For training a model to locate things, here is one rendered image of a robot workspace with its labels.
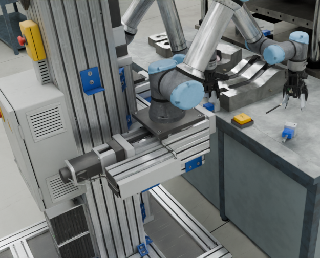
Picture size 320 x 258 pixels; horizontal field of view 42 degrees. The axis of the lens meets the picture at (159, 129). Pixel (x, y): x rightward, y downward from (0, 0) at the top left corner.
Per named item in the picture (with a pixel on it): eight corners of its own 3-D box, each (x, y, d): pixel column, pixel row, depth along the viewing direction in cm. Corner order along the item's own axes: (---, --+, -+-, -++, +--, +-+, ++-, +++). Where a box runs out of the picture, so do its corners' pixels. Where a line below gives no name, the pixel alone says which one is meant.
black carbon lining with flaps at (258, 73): (231, 92, 217) (231, 76, 212) (213, 83, 230) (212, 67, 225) (280, 74, 231) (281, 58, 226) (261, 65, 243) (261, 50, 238)
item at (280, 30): (272, 48, 287) (274, 23, 278) (247, 38, 307) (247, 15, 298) (323, 30, 306) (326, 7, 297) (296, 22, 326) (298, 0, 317)
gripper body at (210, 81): (197, 89, 212) (196, 67, 206) (211, 85, 215) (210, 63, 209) (205, 94, 206) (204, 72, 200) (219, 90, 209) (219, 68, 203)
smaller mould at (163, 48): (166, 58, 285) (165, 48, 281) (155, 52, 296) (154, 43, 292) (190, 50, 292) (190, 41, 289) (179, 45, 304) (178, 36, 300)
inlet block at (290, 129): (288, 148, 183) (289, 137, 180) (276, 145, 185) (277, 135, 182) (296, 133, 192) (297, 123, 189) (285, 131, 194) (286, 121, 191)
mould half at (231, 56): (192, 94, 235) (191, 77, 229) (159, 84, 251) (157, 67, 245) (241, 64, 264) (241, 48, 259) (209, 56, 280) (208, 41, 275)
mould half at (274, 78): (229, 112, 214) (229, 88, 207) (200, 94, 234) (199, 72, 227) (300, 84, 233) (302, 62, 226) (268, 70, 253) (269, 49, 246)
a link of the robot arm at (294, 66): (291, 54, 178) (310, 57, 174) (290, 64, 180) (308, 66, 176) (285, 61, 173) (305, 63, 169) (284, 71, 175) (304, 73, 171)
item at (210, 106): (199, 117, 212) (198, 108, 210) (194, 113, 216) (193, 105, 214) (220, 110, 217) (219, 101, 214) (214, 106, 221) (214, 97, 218)
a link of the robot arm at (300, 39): (283, 33, 169) (299, 28, 172) (282, 58, 175) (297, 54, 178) (297, 38, 163) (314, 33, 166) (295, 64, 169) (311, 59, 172)
